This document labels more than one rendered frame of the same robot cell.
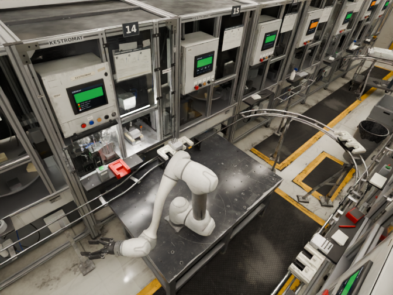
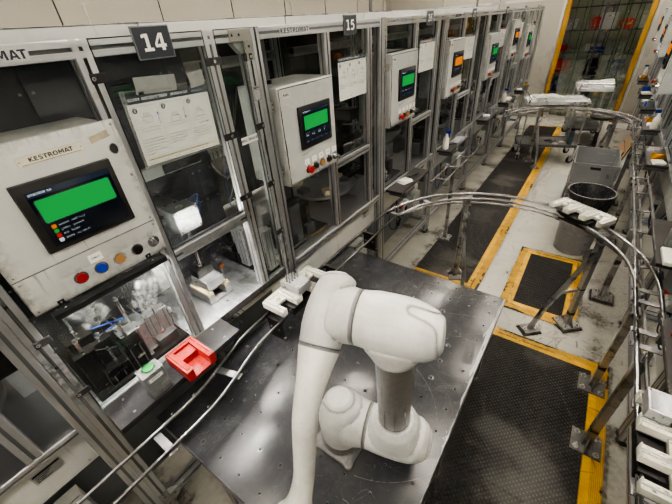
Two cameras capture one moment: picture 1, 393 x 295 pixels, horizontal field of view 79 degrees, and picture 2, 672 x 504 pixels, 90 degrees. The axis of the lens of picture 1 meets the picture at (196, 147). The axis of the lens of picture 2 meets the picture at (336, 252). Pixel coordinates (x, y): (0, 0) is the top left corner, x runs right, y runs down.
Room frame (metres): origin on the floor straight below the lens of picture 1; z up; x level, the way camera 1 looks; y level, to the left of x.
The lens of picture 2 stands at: (0.43, 0.15, 2.02)
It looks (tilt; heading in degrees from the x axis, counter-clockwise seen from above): 34 degrees down; 353
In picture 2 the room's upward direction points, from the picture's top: 5 degrees counter-clockwise
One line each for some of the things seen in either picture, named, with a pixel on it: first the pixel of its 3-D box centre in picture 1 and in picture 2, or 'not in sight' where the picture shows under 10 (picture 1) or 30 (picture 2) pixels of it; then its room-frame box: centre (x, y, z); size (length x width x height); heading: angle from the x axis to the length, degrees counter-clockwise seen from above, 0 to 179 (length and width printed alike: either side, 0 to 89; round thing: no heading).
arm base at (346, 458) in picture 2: (180, 216); (345, 429); (1.13, 0.09, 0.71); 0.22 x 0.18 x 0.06; 136
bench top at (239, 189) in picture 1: (196, 185); (354, 352); (1.52, -0.03, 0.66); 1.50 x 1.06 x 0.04; 136
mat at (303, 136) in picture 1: (342, 100); (514, 173); (4.74, -3.09, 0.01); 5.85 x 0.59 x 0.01; 136
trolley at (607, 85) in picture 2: not in sight; (587, 110); (5.90, -5.08, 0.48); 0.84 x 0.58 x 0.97; 144
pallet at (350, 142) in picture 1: (348, 143); (579, 215); (2.17, -1.73, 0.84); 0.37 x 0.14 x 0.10; 14
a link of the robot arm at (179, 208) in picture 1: (179, 209); (343, 414); (1.11, 0.09, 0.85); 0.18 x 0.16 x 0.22; 60
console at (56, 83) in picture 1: (79, 94); (59, 208); (1.50, 0.88, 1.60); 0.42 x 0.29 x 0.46; 136
